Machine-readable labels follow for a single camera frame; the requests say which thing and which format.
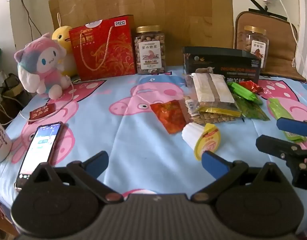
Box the orange-red snack packet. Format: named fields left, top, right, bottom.
left=150, top=99, right=191, bottom=134

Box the dark green snack packet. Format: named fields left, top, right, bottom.
left=233, top=94, right=270, bottom=121

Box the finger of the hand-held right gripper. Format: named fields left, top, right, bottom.
left=276, top=117, right=307, bottom=141
left=255, top=134, right=307, bottom=161

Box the brown cardboard sheet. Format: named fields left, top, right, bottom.
left=48, top=0, right=235, bottom=67

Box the jelly cup with yellow lid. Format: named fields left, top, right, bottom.
left=182, top=123, right=222, bottom=161

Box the gold-lid nut jar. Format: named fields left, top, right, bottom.
left=135, top=25, right=167, bottom=75
left=237, top=25, right=269, bottom=73

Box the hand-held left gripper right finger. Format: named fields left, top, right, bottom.
left=190, top=151, right=292, bottom=203

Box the smartphone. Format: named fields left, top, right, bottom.
left=15, top=121, right=63, bottom=192

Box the black wall cable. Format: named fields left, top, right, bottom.
left=19, top=0, right=54, bottom=44

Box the red candy wrapper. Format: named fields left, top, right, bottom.
left=241, top=80, right=264, bottom=94

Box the brown seat cushion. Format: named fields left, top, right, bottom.
left=235, top=11, right=307, bottom=82

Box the dark cloth bag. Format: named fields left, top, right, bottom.
left=2, top=74, right=27, bottom=106

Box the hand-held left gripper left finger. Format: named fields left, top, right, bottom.
left=31, top=151, right=124, bottom=203

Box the pink plush toy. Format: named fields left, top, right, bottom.
left=14, top=32, right=72, bottom=100

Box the small red packet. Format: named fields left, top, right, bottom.
left=29, top=103, right=56, bottom=122

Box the black cardboard box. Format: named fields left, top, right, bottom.
left=182, top=46, right=262, bottom=83

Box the white mug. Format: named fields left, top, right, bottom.
left=0, top=115, right=12, bottom=163

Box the yellow duck plush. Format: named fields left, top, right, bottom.
left=52, top=25, right=77, bottom=78

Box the red gift bag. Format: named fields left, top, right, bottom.
left=68, top=15, right=137, bottom=81

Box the cartoon pig printed bedsheet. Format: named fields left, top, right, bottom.
left=0, top=66, right=307, bottom=230

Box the clear bag of nuts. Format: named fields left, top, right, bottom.
left=185, top=72, right=242, bottom=125

